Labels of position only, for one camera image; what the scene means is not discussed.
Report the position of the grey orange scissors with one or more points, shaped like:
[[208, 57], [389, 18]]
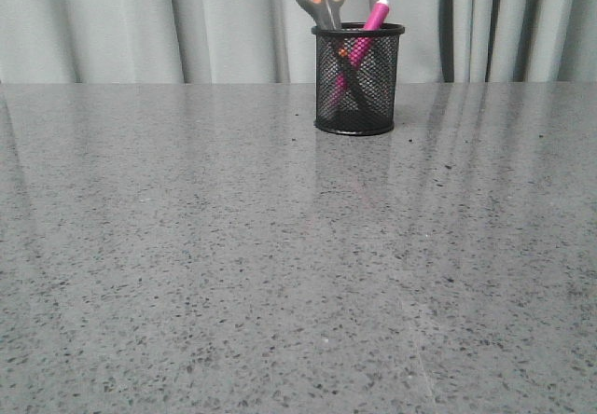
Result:
[[330, 35]]

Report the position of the pink highlighter pen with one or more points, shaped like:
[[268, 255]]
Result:
[[373, 24]]

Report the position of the grey curtain backdrop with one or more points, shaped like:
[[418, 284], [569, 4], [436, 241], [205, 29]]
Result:
[[261, 41]]

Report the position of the black mesh pen holder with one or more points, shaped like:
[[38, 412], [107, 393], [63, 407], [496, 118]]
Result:
[[377, 76]]

